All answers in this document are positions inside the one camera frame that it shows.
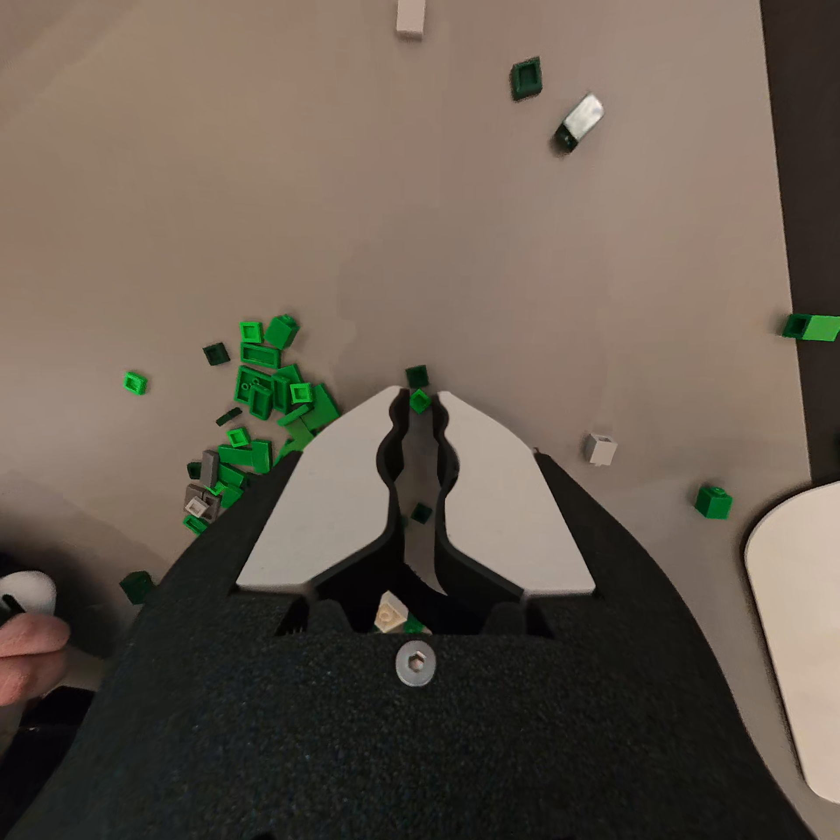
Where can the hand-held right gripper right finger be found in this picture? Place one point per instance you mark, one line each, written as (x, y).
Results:
(512, 518)

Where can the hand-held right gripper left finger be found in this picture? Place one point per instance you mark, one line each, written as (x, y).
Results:
(328, 512)

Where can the grey desk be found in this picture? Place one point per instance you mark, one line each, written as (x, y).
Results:
(394, 197)

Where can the person's left hand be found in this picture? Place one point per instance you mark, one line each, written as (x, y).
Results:
(29, 646)

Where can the small dark green tile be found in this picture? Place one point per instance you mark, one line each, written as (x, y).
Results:
(215, 354)
(526, 79)
(421, 514)
(136, 586)
(417, 376)

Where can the small white brick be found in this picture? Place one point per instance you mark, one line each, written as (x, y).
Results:
(600, 450)

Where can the small cream brick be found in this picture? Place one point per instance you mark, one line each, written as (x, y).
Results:
(392, 613)

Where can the small grey brick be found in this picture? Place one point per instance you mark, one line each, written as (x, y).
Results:
(200, 504)
(210, 467)

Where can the pile of green pieces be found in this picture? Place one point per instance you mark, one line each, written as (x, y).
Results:
(259, 394)

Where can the small green brick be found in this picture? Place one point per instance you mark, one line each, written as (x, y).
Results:
(713, 502)

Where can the white stand base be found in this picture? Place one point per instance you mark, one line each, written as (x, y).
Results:
(800, 623)

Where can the green long brick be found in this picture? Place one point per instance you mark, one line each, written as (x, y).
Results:
(814, 327)

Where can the light grey brick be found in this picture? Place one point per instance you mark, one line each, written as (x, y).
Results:
(410, 18)

